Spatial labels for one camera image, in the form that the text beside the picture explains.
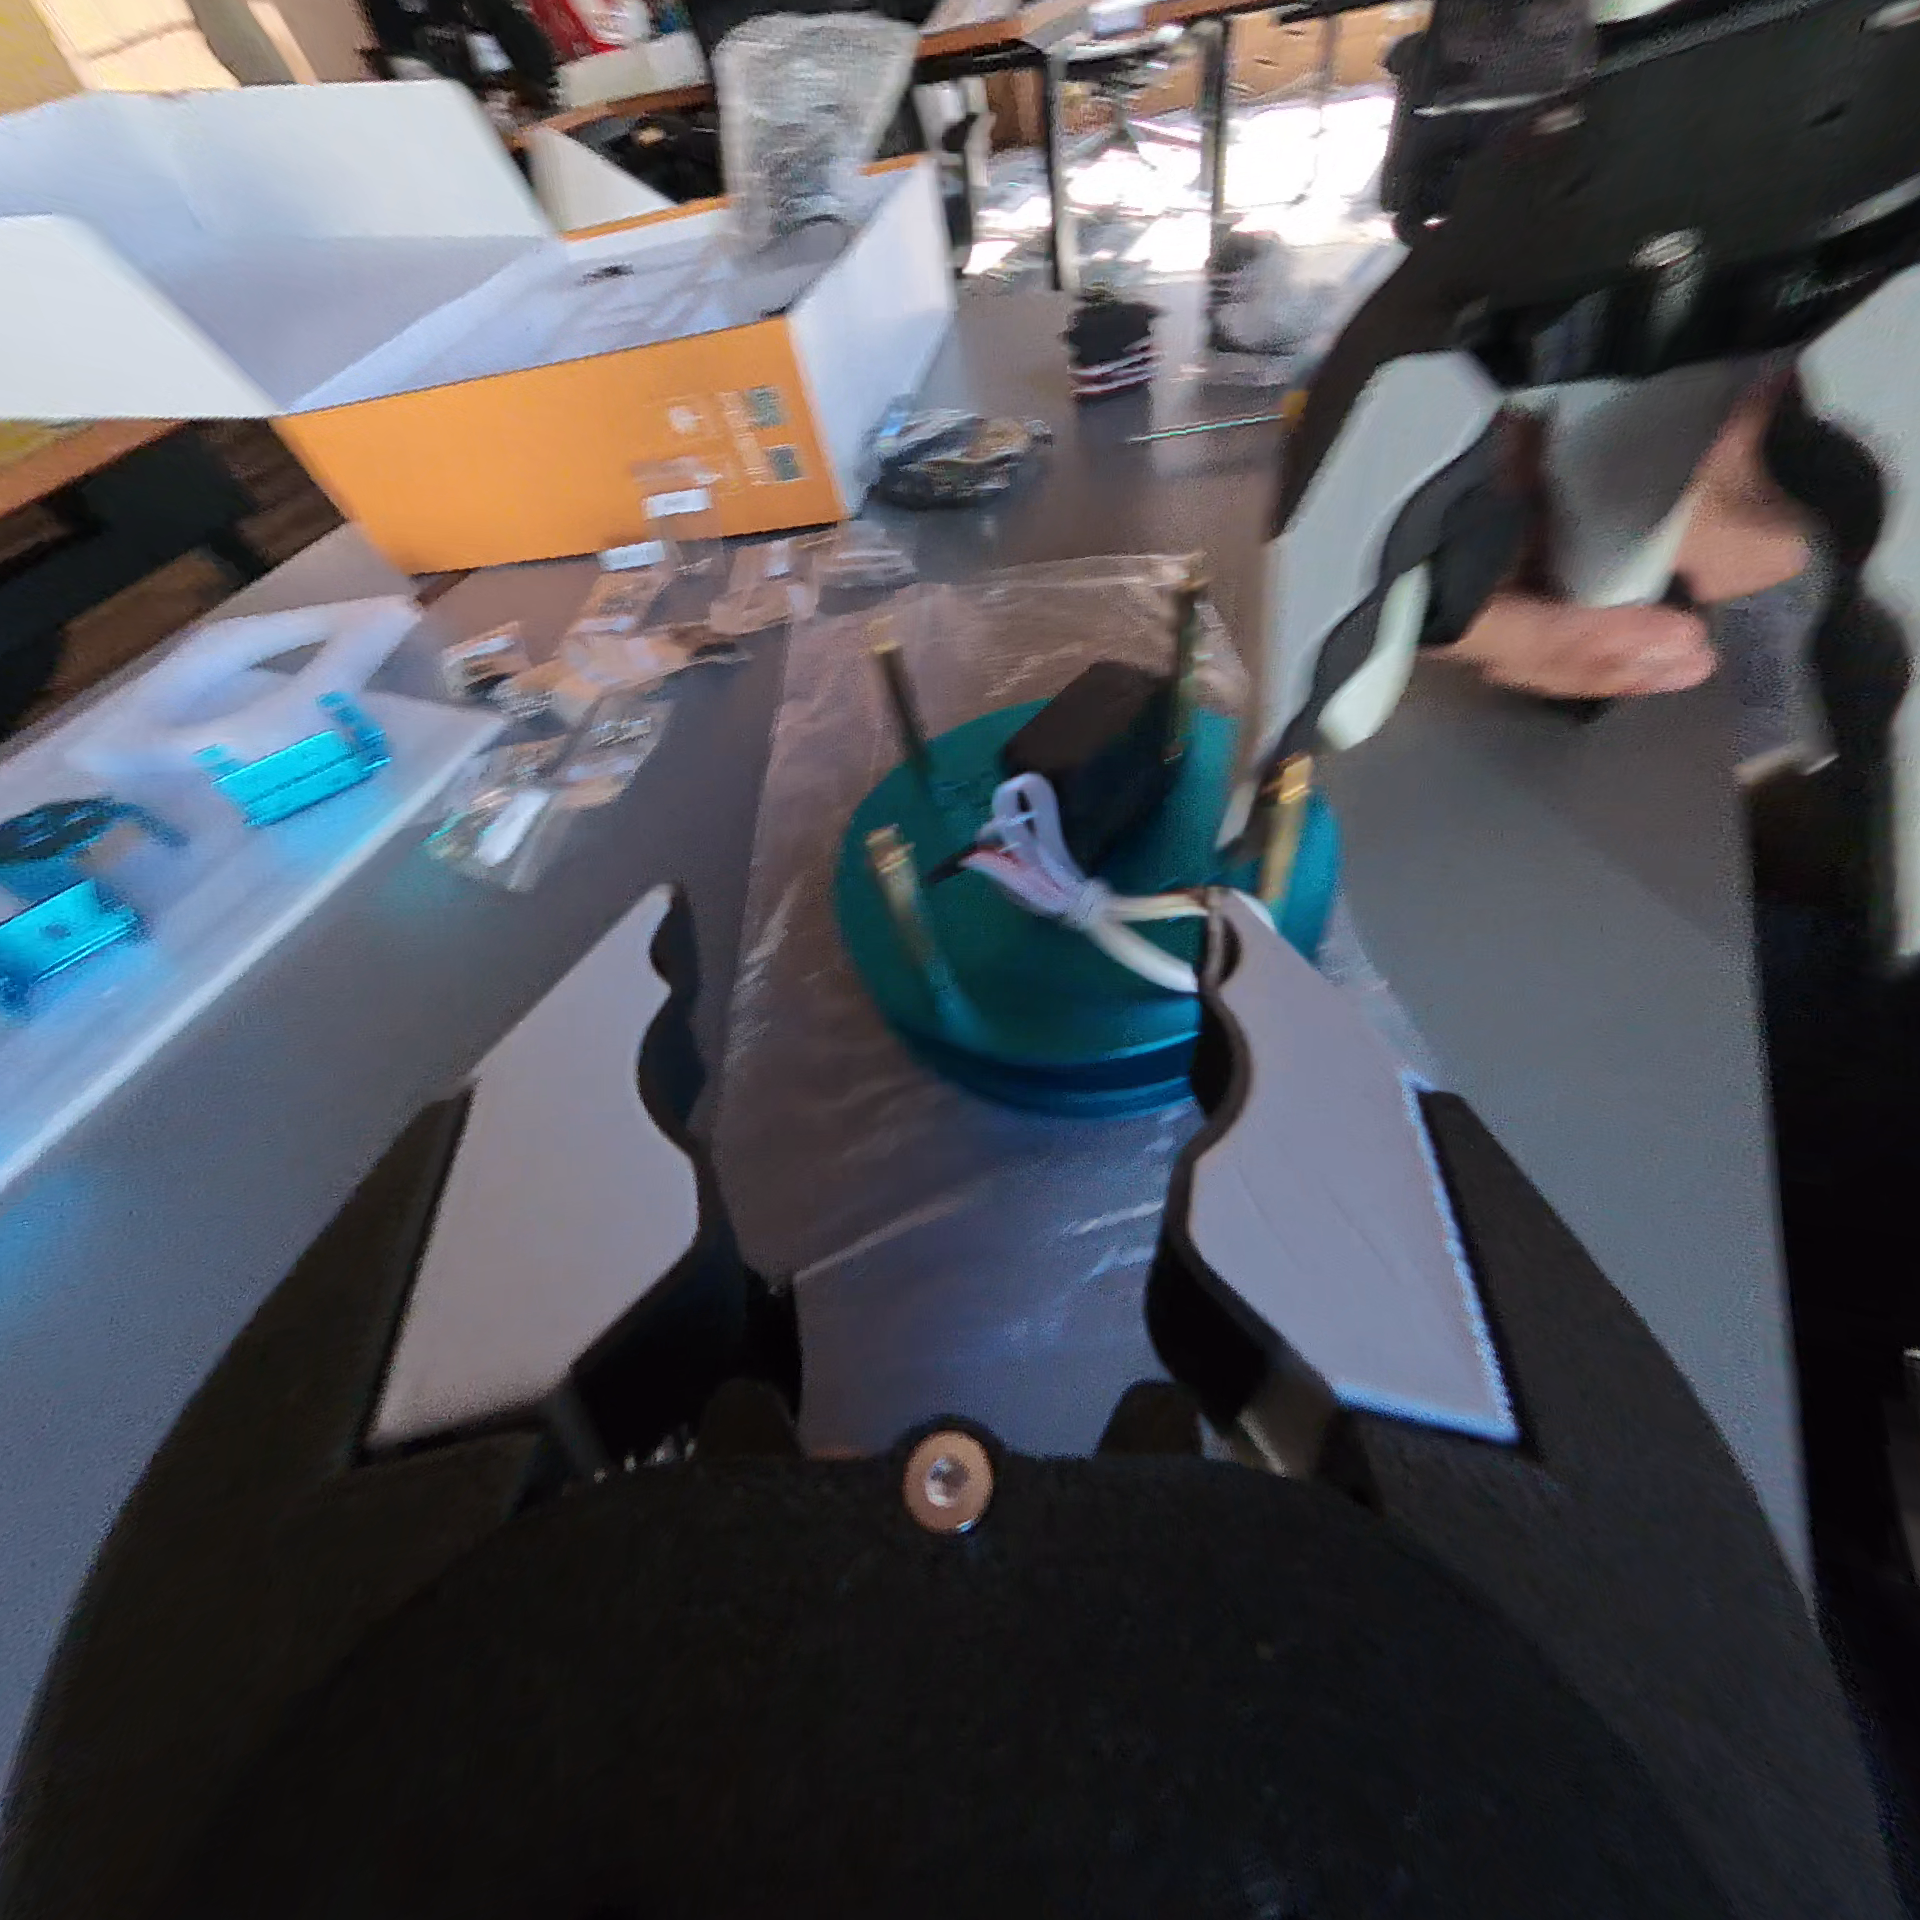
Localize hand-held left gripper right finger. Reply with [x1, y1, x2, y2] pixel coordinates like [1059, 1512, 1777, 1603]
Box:
[1145, 891, 1519, 1445]

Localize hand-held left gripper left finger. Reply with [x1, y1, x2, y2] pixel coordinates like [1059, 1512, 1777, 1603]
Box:
[365, 884, 743, 1449]

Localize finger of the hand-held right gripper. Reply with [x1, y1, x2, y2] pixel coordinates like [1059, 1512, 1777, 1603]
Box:
[1217, 355, 1506, 860]
[1315, 365, 1763, 756]

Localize brass standoff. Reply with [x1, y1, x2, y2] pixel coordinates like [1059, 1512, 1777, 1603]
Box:
[1253, 754, 1320, 901]

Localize blue round base assembly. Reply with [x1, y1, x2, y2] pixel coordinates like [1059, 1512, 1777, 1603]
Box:
[831, 553, 1344, 1120]

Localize grey desk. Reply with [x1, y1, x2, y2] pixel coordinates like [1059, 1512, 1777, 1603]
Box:
[0, 275, 1817, 1920]

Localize wooden-edged office desk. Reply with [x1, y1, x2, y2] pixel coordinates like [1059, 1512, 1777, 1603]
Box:
[1140, 0, 1428, 241]
[917, 0, 1086, 294]

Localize person's right hand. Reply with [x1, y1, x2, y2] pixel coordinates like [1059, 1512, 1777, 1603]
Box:
[1445, 381, 1817, 708]

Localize black servo motor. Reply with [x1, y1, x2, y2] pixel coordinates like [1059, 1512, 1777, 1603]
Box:
[1061, 292, 1167, 404]
[1203, 240, 1310, 357]

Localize large clear plastic bag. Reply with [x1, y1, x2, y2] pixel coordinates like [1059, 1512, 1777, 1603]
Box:
[703, 552, 1450, 1464]

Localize white foam sheet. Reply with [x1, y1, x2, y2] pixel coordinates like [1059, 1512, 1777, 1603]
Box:
[0, 685, 508, 1190]

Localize black antistatic bag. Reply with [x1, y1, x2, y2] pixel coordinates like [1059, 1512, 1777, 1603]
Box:
[864, 399, 1055, 513]

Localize pile of small screw bags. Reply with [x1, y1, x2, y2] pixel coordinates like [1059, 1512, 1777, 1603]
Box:
[423, 450, 919, 897]

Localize person's dark trousers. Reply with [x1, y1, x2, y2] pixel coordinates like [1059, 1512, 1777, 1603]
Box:
[1745, 750, 1920, 1920]

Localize white foam cutout piece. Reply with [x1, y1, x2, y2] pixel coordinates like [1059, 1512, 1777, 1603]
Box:
[73, 596, 425, 785]

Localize bubble wrap bag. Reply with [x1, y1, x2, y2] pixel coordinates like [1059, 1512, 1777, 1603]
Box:
[708, 11, 919, 259]

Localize orange cardboard box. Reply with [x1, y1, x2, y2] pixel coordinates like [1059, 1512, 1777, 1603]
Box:
[0, 77, 962, 579]

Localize white foam box insert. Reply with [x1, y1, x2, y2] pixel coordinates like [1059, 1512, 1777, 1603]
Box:
[300, 194, 888, 407]

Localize yellow-handled screwdriver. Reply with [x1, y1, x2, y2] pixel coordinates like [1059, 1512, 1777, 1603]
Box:
[1124, 385, 1314, 450]

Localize blue long U bracket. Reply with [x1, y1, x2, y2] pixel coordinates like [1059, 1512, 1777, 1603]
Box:
[193, 691, 396, 831]

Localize blue small bracket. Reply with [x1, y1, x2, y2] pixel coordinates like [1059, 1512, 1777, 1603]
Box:
[0, 884, 155, 1026]

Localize blue multi-hole bracket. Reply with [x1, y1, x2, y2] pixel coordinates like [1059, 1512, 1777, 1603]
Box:
[0, 793, 192, 882]

